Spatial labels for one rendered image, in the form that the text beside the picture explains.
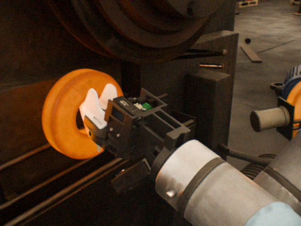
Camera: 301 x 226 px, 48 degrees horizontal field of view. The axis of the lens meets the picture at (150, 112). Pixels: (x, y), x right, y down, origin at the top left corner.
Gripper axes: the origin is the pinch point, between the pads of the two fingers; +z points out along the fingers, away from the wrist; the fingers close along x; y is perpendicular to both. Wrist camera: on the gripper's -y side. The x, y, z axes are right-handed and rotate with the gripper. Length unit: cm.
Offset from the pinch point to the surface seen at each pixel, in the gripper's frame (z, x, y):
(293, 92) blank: -15, -59, -6
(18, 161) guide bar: 4.5, 9.9, -11.8
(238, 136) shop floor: 29, -162, -95
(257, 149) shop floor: 11, -154, -90
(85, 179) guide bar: -4.4, 1.7, -13.4
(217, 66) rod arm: -7.1, -27.2, 5.2
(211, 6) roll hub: -4.4, -22.4, 17.0
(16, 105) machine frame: 8.5, 8.0, -2.9
